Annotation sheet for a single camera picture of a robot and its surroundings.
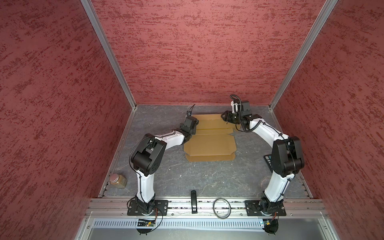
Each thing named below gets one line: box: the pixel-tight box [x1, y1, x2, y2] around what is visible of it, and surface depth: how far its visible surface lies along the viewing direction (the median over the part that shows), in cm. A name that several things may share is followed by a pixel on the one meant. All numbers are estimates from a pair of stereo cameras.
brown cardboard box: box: [183, 114, 241, 162], surface depth 97 cm
